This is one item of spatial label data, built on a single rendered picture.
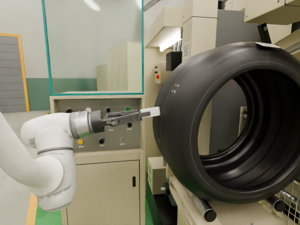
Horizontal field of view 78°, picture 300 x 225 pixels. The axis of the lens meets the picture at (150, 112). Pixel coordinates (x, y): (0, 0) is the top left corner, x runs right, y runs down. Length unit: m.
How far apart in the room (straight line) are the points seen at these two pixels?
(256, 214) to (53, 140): 0.85
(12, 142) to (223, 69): 0.56
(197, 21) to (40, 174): 0.87
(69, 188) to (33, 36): 9.07
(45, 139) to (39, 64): 8.79
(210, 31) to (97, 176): 1.06
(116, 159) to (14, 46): 8.55
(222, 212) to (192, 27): 0.84
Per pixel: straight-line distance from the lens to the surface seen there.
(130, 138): 1.25
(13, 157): 0.47
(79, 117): 0.63
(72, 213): 1.45
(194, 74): 0.59
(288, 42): 1.07
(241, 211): 0.99
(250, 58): 0.65
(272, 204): 0.90
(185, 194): 0.91
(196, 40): 0.98
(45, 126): 0.64
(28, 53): 9.44
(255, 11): 1.05
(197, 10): 1.02
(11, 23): 9.67
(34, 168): 0.51
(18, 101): 9.45
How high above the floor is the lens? 1.37
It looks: 10 degrees down
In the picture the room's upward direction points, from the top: straight up
